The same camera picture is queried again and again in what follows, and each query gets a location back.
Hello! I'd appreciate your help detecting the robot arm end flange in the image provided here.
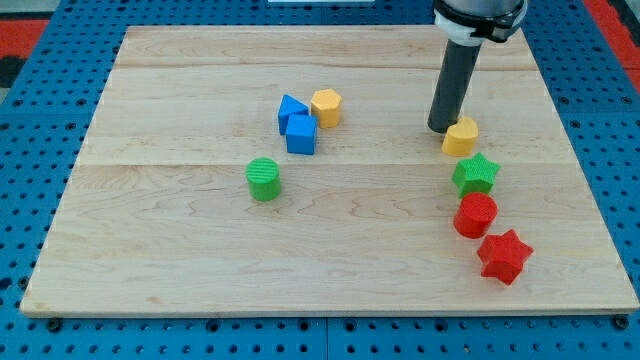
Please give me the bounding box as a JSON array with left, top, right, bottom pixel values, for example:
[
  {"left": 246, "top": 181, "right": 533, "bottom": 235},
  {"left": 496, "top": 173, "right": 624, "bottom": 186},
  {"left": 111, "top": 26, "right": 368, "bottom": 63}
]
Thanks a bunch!
[{"left": 433, "top": 0, "right": 529, "bottom": 47}]

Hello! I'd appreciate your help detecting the yellow hexagon block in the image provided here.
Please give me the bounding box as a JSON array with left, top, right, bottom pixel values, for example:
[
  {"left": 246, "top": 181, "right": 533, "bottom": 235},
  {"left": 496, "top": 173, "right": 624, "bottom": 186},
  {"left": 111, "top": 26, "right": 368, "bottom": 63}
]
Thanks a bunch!
[{"left": 311, "top": 88, "right": 342, "bottom": 129}]

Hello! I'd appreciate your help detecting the yellow heart block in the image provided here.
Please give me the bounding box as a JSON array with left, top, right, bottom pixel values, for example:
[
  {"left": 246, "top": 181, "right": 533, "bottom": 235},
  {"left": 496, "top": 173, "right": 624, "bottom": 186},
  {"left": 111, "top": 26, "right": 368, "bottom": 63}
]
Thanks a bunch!
[{"left": 441, "top": 116, "right": 479, "bottom": 157}]

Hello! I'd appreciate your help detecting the blue cube block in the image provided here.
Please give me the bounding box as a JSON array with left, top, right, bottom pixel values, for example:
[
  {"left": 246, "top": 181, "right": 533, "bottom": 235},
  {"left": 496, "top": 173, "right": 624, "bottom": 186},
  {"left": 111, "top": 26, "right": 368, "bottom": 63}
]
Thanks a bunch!
[{"left": 285, "top": 114, "right": 318, "bottom": 155}]

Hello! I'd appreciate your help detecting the green cylinder block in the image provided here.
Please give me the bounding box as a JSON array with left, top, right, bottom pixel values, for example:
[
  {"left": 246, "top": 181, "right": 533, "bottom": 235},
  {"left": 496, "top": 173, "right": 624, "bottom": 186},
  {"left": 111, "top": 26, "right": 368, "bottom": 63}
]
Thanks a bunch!
[{"left": 245, "top": 157, "right": 281, "bottom": 202}]

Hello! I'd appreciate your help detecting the blue triangle block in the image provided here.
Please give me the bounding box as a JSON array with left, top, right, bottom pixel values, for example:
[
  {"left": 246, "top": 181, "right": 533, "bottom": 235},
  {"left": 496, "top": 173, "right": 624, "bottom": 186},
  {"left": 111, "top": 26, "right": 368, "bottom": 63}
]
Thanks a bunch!
[{"left": 277, "top": 94, "right": 309, "bottom": 135}]

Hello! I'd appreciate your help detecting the wooden board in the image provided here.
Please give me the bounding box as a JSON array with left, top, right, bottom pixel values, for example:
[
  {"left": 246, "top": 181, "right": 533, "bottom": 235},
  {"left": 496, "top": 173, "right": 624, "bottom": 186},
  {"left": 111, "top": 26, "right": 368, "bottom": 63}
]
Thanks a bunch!
[{"left": 21, "top": 25, "right": 639, "bottom": 318}]

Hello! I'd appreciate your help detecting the green star block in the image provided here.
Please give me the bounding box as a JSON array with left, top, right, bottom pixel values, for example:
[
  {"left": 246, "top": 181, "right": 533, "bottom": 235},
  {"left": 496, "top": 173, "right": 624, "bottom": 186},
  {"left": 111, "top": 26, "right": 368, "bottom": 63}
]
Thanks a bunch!
[{"left": 451, "top": 152, "right": 501, "bottom": 198}]

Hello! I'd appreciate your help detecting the red cylinder block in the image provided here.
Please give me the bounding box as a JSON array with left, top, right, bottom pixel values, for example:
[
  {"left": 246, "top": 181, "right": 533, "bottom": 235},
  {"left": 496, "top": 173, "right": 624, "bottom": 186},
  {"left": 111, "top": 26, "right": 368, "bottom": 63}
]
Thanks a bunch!
[{"left": 453, "top": 192, "right": 498, "bottom": 239}]

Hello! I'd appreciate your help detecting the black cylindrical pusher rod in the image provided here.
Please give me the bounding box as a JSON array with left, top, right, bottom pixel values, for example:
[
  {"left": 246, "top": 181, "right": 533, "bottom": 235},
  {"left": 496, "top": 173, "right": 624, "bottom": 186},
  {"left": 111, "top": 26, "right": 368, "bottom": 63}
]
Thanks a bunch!
[{"left": 427, "top": 40, "right": 481, "bottom": 134}]

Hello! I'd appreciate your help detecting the red star block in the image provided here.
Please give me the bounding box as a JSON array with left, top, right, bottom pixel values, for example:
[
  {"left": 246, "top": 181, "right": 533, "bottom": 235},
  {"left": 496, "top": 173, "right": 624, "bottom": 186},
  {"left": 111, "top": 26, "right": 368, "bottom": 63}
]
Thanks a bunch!
[{"left": 477, "top": 229, "right": 534, "bottom": 286}]

